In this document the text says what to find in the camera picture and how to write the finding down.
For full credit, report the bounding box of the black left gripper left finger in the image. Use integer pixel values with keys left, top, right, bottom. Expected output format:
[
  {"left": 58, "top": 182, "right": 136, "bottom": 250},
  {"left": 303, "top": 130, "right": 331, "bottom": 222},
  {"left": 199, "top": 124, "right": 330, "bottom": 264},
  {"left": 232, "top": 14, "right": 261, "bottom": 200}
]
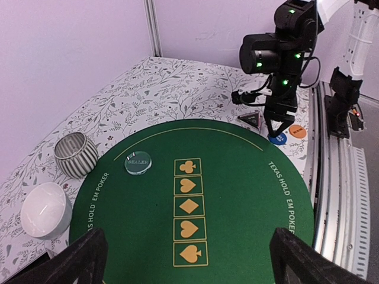
[{"left": 7, "top": 228, "right": 107, "bottom": 283}]

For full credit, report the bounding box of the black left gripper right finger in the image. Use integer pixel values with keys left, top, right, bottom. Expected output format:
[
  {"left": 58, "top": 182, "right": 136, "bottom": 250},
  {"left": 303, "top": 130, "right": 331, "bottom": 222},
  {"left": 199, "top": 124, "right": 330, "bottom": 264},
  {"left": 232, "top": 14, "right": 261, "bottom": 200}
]
[{"left": 269, "top": 228, "right": 367, "bottom": 283}]

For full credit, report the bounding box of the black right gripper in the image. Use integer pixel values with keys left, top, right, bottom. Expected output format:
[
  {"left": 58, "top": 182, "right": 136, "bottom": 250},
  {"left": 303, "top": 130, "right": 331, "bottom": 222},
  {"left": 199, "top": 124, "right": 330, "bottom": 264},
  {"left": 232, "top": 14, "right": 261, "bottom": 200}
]
[{"left": 264, "top": 75, "right": 298, "bottom": 138}]

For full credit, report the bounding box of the blue small blind button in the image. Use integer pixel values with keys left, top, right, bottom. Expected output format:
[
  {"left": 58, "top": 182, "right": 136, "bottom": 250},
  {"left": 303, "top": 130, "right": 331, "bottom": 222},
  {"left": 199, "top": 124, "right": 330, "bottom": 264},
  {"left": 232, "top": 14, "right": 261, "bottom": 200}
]
[{"left": 268, "top": 133, "right": 287, "bottom": 146}]

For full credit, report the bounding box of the clear acrylic dealer button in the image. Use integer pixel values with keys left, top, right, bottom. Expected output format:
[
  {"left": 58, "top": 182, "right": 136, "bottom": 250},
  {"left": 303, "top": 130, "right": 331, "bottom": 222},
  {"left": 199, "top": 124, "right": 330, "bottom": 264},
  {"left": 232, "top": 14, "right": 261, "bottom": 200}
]
[{"left": 124, "top": 151, "right": 152, "bottom": 175}]

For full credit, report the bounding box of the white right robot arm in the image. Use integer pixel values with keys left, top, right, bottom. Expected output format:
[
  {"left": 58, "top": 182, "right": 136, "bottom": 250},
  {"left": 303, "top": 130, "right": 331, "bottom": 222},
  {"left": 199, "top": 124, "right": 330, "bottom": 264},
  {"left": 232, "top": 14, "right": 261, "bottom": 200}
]
[{"left": 239, "top": 1, "right": 378, "bottom": 138}]

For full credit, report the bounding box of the orange big blind button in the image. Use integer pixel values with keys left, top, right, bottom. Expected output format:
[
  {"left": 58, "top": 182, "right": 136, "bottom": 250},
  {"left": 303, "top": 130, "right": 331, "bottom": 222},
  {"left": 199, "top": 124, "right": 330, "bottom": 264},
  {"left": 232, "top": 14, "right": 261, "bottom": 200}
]
[{"left": 289, "top": 125, "right": 307, "bottom": 139}]

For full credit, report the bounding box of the black triangular all-in marker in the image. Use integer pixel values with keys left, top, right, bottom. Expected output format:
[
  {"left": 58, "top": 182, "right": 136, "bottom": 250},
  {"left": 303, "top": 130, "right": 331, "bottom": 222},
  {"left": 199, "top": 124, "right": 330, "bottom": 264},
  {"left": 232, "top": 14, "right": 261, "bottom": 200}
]
[{"left": 238, "top": 111, "right": 262, "bottom": 131}]

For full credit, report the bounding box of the white ceramic bowl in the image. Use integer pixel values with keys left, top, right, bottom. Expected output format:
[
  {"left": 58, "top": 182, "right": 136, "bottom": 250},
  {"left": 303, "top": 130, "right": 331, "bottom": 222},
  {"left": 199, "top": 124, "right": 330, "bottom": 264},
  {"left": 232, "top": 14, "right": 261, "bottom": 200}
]
[{"left": 20, "top": 182, "right": 72, "bottom": 240}]

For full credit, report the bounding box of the striped grey ceramic cup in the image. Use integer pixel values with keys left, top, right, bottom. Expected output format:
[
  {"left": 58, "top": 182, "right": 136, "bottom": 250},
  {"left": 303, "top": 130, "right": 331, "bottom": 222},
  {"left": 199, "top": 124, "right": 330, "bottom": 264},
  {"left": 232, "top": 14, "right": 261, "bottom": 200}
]
[{"left": 54, "top": 133, "right": 99, "bottom": 179}]

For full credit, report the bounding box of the round green poker mat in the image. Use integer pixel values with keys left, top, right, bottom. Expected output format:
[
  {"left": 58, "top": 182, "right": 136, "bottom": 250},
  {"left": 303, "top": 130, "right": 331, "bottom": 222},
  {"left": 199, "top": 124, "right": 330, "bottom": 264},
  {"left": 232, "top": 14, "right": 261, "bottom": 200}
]
[{"left": 69, "top": 120, "right": 314, "bottom": 283}]

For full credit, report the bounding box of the floral white tablecloth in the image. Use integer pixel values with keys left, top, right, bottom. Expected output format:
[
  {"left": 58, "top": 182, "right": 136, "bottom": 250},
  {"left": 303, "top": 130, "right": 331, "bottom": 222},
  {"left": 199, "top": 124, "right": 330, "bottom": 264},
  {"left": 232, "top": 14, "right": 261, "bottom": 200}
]
[{"left": 1, "top": 57, "right": 309, "bottom": 282}]

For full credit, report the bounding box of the right aluminium frame post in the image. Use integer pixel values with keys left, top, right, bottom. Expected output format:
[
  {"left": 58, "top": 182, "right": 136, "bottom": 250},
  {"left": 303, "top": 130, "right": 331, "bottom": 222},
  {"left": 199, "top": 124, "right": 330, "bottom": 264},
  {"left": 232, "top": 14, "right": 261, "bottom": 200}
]
[{"left": 144, "top": 0, "right": 163, "bottom": 57}]

